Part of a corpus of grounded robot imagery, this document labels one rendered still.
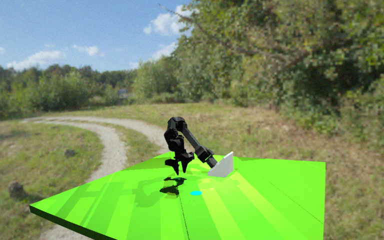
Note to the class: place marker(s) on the green rectangular post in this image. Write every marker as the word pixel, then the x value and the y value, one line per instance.
pixel 179 180

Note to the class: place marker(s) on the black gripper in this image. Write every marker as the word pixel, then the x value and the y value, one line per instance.
pixel 174 163

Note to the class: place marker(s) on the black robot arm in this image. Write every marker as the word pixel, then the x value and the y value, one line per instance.
pixel 176 142

